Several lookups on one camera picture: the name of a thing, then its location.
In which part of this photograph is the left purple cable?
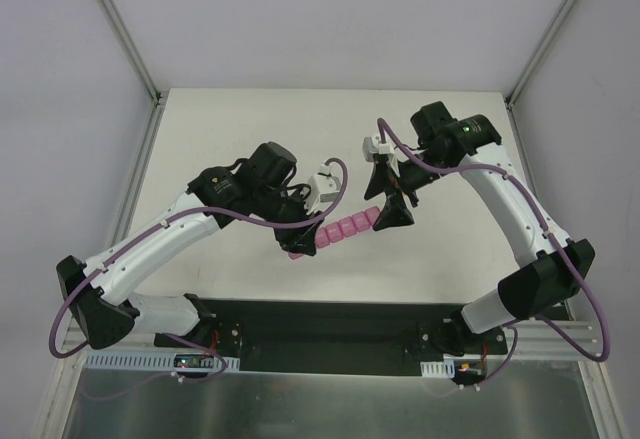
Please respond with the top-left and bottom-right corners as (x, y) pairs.
(47, 157), (350, 360)

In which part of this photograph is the left aluminium frame post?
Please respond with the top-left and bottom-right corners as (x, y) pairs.
(74, 0), (169, 105)

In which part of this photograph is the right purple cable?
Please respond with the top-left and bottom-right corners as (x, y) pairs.
(375, 117), (614, 364)

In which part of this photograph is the aluminium frame post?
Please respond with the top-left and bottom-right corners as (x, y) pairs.
(74, 0), (169, 105)
(504, 0), (606, 105)

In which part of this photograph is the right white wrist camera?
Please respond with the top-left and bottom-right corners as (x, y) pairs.
(362, 134), (395, 163)

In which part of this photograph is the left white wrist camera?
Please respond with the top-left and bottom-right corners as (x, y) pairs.
(305, 173), (340, 212)

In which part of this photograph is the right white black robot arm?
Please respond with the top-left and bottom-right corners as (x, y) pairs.
(362, 102), (595, 354)

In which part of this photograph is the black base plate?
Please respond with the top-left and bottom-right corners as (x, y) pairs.
(152, 294), (519, 375)

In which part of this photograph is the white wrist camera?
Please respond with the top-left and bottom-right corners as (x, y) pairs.
(305, 173), (340, 212)
(362, 134), (395, 163)

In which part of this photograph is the right aluminium frame post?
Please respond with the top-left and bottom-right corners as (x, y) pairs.
(504, 0), (606, 105)

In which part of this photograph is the right white cable duct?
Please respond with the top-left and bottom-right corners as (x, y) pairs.
(420, 359), (455, 379)

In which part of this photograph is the purple cable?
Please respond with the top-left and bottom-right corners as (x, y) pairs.
(47, 157), (350, 360)
(375, 117), (614, 364)

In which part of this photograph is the pink weekly pill organizer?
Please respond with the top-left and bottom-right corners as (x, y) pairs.
(315, 206), (381, 250)

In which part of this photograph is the white cable duct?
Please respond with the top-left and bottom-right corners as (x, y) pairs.
(420, 359), (455, 379)
(84, 351), (240, 373)

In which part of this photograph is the left white cable duct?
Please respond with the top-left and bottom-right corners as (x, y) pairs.
(84, 351), (240, 373)

